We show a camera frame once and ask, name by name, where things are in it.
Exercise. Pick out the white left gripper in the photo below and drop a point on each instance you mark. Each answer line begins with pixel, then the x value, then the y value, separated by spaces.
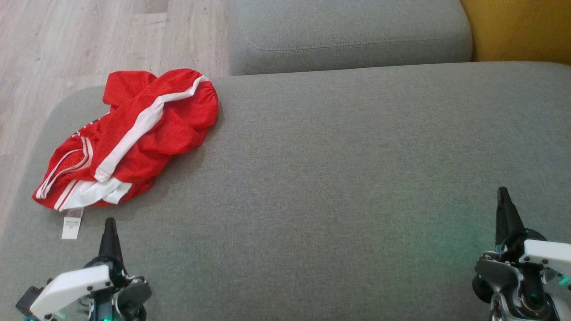
pixel 71 287

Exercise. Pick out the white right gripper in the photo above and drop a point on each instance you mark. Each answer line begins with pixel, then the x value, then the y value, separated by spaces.
pixel 542 256

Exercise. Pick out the red white basketball jersey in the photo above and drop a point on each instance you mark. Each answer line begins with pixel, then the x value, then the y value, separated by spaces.
pixel 178 125

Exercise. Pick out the grey sofa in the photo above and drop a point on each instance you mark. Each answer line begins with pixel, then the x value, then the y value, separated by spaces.
pixel 334 178

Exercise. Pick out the yellow upholstered cushion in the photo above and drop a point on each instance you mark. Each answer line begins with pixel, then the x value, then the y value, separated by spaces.
pixel 522 26

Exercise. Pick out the small grey sofa cushion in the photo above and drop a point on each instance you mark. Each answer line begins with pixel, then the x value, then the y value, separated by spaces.
pixel 348 31

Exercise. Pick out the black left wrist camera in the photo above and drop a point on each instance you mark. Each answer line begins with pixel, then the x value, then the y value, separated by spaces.
pixel 27 299

